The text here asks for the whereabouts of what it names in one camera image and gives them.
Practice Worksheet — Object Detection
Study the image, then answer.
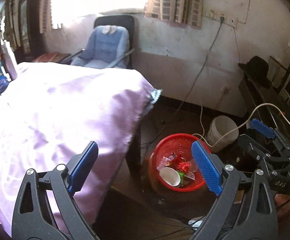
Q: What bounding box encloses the red snack bag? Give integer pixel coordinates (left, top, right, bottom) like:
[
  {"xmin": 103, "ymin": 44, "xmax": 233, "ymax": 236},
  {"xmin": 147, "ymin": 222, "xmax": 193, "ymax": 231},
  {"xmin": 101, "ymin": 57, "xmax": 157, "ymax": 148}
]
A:
[{"xmin": 173, "ymin": 155, "xmax": 191, "ymax": 176}]

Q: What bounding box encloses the white paper cup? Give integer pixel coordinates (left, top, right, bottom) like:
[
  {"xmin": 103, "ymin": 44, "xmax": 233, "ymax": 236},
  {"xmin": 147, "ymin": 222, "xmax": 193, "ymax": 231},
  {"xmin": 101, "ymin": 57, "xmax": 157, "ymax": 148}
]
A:
[{"xmin": 159, "ymin": 167, "xmax": 181, "ymax": 187}]

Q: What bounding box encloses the pink cellophane wrapper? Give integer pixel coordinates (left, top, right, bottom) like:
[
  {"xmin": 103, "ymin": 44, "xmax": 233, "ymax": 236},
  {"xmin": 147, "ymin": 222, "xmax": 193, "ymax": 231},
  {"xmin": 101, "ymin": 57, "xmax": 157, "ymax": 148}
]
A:
[{"xmin": 156, "ymin": 153, "xmax": 177, "ymax": 171}]

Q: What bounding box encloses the red plastic trash basket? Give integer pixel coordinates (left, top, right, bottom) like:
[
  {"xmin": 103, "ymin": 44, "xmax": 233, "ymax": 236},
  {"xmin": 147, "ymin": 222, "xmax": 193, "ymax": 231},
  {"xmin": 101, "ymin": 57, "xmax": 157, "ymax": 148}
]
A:
[{"xmin": 148, "ymin": 133, "xmax": 206, "ymax": 193}]

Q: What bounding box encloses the right hand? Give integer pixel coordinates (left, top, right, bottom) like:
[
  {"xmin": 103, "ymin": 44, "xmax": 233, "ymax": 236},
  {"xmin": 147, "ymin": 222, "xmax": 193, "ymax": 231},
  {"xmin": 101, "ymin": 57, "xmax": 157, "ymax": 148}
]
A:
[{"xmin": 274, "ymin": 193, "xmax": 290, "ymax": 219}]

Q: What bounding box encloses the white plastic bucket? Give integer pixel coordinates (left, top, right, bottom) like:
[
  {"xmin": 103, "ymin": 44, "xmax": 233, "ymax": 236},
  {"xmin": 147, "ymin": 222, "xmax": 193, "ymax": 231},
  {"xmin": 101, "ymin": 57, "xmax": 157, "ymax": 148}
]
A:
[{"xmin": 206, "ymin": 115, "xmax": 239, "ymax": 153}]

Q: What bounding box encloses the purple tablecloth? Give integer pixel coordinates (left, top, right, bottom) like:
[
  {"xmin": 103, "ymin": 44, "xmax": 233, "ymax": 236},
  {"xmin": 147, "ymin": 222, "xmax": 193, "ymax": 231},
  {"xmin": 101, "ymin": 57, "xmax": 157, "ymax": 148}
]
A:
[{"xmin": 0, "ymin": 62, "xmax": 161, "ymax": 233}]

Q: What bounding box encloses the silver metal bottle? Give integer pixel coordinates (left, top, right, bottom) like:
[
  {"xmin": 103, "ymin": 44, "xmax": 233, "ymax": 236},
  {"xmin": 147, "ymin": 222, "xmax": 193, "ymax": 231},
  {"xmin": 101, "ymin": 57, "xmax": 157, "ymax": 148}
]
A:
[{"xmin": 1, "ymin": 41, "xmax": 17, "ymax": 81}]

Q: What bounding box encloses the blue cushioned chair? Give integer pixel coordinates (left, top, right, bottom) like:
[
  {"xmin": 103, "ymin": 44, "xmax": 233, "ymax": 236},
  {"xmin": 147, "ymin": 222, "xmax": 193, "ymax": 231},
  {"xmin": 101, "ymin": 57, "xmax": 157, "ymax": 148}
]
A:
[{"xmin": 60, "ymin": 14, "xmax": 135, "ymax": 69}]

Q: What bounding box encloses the white cable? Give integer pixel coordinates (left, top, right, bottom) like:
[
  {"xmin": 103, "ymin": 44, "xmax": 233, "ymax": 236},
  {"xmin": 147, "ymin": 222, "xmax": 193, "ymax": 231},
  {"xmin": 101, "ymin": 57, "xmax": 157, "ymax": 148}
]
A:
[{"xmin": 192, "ymin": 102, "xmax": 290, "ymax": 148}]

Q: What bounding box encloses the black wall cable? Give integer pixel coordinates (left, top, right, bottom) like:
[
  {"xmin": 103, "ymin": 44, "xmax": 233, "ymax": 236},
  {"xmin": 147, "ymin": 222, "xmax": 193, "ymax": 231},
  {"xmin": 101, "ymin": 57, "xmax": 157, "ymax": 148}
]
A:
[{"xmin": 144, "ymin": 16, "xmax": 226, "ymax": 145}]

